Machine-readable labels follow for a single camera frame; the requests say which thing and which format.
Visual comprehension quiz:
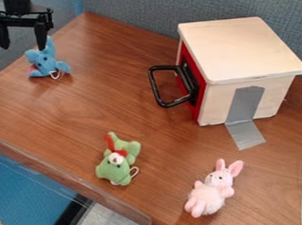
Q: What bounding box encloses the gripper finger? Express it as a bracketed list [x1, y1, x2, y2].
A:
[0, 19, 12, 51]
[33, 22, 50, 52]

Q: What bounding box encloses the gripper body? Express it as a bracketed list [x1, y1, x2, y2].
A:
[0, 0, 55, 33]

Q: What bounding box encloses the blue plush toy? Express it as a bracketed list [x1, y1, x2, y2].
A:
[23, 34, 73, 82]

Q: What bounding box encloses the green plush toy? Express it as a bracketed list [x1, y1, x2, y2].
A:
[92, 129, 145, 189]

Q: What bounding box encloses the cabinet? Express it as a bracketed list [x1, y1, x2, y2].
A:
[173, 13, 302, 128]

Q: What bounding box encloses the pink plush bunny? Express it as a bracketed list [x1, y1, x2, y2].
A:
[180, 157, 249, 219]

